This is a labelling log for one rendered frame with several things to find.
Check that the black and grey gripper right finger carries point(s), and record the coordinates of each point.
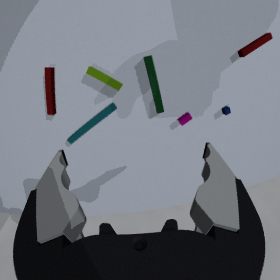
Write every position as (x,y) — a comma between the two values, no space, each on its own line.
(222,209)

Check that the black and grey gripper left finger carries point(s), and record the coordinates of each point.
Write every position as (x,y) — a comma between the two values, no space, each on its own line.
(52,219)

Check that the small magenta block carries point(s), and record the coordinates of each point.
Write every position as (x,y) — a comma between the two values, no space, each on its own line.
(184,118)

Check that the small dark blue block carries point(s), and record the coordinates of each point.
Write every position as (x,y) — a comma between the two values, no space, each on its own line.
(226,110)

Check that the turquoise rod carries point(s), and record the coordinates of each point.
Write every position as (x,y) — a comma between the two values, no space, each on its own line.
(91,123)

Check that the dark red rod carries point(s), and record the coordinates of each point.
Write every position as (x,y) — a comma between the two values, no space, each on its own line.
(254,45)
(50,90)

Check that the dark green rod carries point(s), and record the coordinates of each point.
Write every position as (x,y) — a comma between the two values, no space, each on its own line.
(154,83)

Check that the lime green rod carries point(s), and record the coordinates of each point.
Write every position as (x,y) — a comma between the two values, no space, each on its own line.
(104,78)

